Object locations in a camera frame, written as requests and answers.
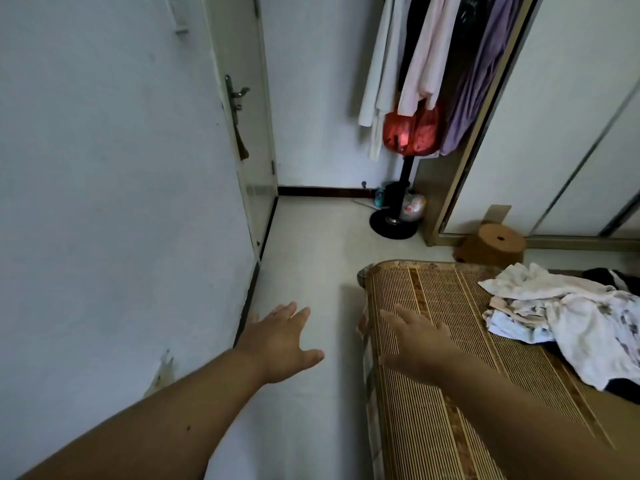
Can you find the person's right hand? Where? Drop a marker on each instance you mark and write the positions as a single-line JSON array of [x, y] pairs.
[[415, 347]]

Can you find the person's left hand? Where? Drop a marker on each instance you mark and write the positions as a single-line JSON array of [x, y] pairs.
[[275, 345]]

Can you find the bamboo bed mat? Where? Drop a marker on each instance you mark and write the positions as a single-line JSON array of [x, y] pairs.
[[420, 425]]

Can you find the white bear print garment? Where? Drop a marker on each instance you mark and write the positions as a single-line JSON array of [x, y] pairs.
[[600, 335]]

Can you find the person's right forearm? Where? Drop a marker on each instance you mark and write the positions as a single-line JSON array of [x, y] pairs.
[[530, 425]]

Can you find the person's left forearm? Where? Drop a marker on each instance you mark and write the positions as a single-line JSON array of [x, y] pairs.
[[160, 430]]

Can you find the black coat rack stand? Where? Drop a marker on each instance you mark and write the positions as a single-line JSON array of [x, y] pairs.
[[392, 223]]

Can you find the round cardboard stool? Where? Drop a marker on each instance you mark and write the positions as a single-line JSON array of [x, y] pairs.
[[490, 245]]

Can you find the red bag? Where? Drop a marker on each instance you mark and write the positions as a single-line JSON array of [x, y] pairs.
[[410, 133]]

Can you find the white room door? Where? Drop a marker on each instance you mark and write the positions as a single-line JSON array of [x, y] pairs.
[[250, 125]]

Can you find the white sliding wardrobe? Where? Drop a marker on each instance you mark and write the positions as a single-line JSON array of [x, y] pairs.
[[560, 115]]

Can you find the hanging white garment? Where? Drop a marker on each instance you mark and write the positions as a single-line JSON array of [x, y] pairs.
[[380, 65]]

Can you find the hanging purple garment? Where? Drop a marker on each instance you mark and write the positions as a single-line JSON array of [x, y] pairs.
[[485, 65]]

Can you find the hanging pink garment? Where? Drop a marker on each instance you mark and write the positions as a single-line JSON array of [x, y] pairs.
[[430, 45]]

